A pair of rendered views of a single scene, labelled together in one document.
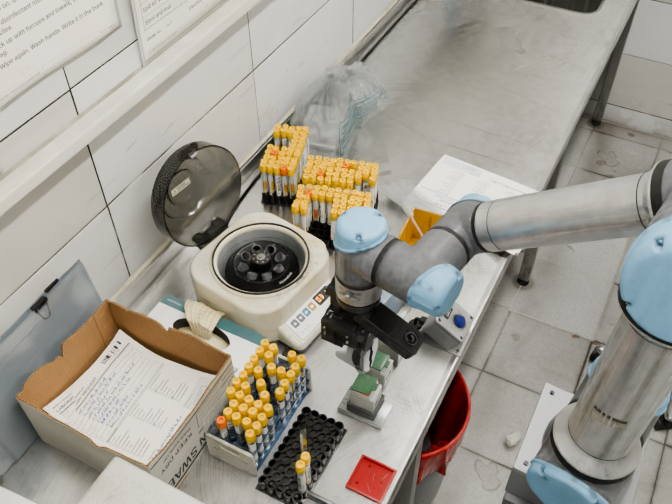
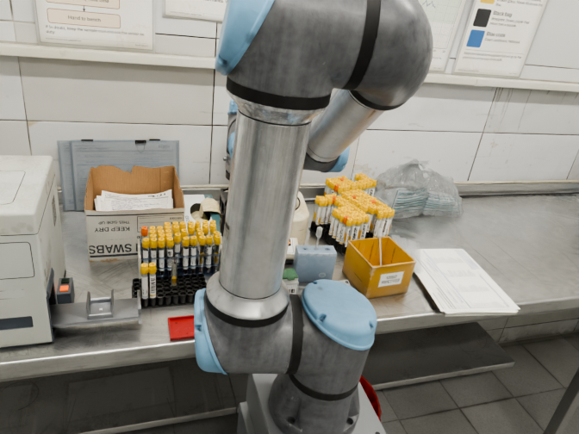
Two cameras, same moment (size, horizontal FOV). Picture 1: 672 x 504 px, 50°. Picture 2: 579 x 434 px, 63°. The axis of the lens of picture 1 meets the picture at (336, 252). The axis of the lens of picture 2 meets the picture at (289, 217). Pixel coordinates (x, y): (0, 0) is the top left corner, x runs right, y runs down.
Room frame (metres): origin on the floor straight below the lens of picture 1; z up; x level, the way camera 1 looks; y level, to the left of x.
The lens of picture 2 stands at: (0.11, -0.73, 1.59)
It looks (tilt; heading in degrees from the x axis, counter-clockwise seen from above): 27 degrees down; 41
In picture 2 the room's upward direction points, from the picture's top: 8 degrees clockwise
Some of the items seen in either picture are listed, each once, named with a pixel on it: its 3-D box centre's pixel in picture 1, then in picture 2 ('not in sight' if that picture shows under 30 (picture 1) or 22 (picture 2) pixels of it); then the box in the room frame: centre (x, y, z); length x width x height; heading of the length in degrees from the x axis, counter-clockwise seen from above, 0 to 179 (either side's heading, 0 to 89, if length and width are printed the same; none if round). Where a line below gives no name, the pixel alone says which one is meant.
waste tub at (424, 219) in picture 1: (430, 250); (377, 266); (1.09, -0.21, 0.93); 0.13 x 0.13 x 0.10; 67
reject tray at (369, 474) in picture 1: (371, 478); (184, 327); (0.58, -0.06, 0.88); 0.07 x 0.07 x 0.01; 62
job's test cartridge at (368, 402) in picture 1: (365, 395); not in sight; (0.73, -0.05, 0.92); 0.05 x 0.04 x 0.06; 62
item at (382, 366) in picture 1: (377, 370); not in sight; (0.79, -0.08, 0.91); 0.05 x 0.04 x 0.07; 62
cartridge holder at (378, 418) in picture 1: (365, 404); not in sight; (0.73, -0.05, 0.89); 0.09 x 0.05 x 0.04; 62
